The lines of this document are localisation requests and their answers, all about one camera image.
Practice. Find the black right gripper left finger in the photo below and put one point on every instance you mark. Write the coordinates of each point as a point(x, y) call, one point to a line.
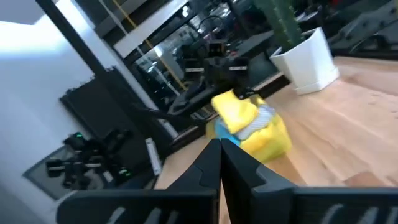
point(192, 196)

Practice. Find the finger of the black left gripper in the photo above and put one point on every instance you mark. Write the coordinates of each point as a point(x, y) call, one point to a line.
point(242, 91)

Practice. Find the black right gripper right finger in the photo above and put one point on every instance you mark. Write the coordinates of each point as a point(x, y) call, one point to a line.
point(255, 196)

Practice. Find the grey microfiber towel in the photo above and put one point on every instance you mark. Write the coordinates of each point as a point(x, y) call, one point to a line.
point(258, 123)

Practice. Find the teal microfiber towel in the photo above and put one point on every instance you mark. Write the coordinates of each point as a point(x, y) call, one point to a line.
point(225, 133)

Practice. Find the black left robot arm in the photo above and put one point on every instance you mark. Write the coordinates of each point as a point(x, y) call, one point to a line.
point(189, 99)

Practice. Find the yellow translucent plastic bin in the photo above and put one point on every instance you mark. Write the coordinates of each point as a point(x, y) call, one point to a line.
point(270, 143)

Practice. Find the dark glass partition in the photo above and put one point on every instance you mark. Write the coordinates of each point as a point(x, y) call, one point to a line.
point(161, 67)

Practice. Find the white power strip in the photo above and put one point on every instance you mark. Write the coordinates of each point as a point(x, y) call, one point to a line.
point(154, 155)

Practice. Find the white plant pot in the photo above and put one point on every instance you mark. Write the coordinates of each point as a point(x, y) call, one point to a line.
point(311, 62)

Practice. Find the green cactus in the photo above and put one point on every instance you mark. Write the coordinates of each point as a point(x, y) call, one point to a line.
point(283, 21)

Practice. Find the black device with green light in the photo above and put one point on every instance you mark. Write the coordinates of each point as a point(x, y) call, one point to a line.
point(81, 161)

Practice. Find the black floor-standing panel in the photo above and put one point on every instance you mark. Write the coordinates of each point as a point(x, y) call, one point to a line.
point(93, 102)

